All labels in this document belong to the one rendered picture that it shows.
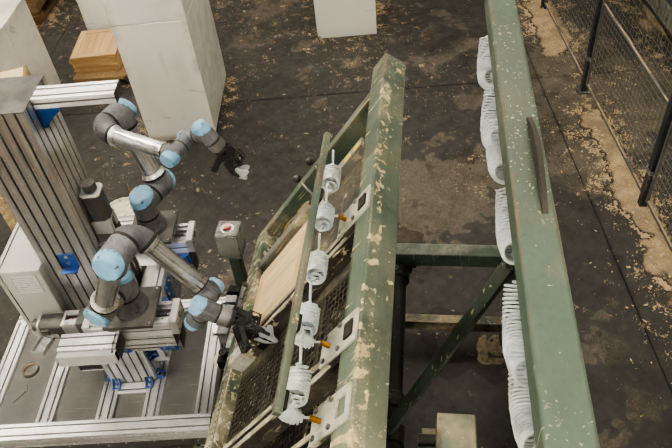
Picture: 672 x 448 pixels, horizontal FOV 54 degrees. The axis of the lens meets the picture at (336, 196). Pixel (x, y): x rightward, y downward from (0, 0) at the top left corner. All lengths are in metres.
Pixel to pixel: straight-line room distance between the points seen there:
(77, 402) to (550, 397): 3.04
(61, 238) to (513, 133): 1.98
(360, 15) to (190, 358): 3.90
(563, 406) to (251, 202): 3.86
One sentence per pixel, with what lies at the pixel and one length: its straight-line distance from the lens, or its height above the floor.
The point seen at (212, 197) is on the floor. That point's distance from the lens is 5.08.
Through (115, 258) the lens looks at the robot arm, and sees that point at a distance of 2.53.
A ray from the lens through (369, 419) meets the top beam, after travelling 1.66.
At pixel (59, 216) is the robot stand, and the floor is 1.50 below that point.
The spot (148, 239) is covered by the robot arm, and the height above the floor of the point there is 1.57.
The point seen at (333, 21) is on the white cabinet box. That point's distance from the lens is 6.65.
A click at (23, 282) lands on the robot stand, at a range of 3.30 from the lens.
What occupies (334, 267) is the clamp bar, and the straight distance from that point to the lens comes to 2.32.
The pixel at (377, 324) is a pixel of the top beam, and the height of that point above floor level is 1.89.
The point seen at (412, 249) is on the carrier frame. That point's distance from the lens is 3.44.
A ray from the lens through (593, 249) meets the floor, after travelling 4.65.
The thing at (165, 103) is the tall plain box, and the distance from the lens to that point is 5.49.
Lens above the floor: 3.36
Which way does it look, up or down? 43 degrees down
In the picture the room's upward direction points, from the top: 7 degrees counter-clockwise
